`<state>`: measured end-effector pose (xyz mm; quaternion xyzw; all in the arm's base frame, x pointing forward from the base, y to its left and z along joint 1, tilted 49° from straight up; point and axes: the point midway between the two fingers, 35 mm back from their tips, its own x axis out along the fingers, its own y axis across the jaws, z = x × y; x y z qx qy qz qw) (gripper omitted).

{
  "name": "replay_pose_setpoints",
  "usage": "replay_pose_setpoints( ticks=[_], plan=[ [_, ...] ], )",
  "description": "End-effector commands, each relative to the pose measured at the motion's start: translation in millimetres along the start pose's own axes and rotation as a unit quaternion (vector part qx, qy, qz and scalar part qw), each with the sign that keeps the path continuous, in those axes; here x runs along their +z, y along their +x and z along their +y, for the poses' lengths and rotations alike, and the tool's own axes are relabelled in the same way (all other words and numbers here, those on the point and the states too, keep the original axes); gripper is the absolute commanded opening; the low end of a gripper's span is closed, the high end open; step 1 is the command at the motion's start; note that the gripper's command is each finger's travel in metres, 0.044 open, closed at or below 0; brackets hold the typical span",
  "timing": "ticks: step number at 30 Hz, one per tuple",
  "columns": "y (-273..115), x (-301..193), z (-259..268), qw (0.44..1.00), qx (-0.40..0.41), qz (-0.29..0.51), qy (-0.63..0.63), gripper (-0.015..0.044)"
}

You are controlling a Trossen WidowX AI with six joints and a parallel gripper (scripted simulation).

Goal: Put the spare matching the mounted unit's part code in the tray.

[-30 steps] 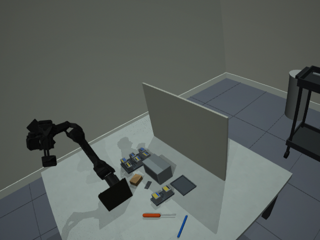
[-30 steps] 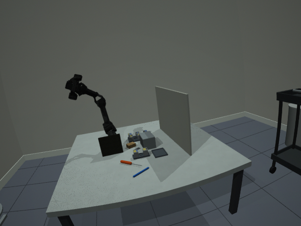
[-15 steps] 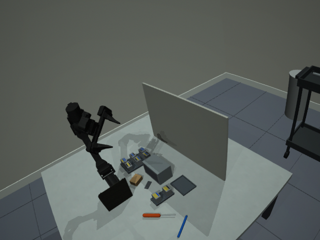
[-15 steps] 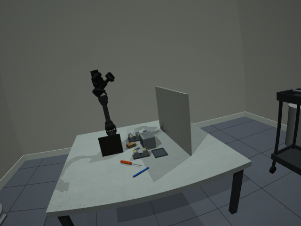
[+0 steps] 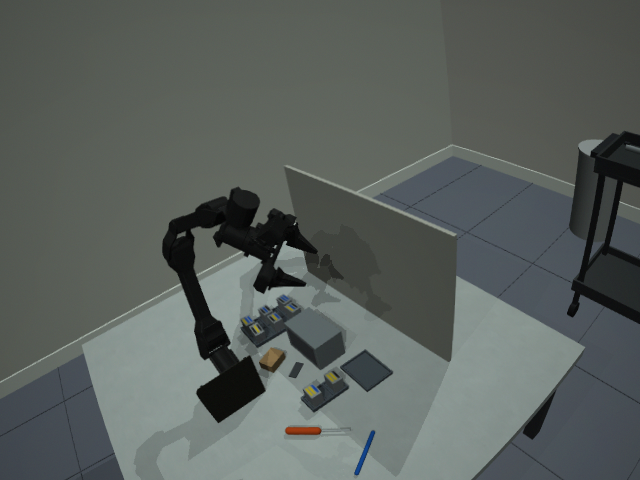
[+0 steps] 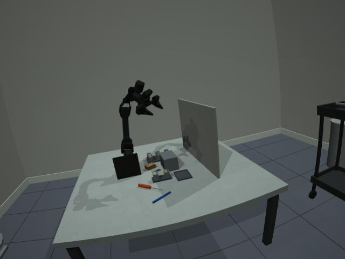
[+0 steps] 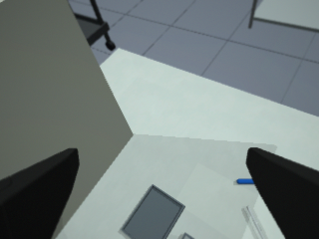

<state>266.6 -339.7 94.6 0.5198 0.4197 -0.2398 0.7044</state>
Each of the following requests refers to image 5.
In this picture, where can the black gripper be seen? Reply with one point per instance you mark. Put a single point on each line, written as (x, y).
(268, 276)

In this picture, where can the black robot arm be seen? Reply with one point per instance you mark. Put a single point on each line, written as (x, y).
(236, 215)

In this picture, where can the orange-handled screwdriver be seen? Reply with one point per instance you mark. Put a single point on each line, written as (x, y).
(309, 430)

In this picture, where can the tan cardboard box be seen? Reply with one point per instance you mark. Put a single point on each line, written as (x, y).
(272, 359)

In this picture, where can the blue rod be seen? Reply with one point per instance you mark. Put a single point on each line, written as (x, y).
(358, 468)

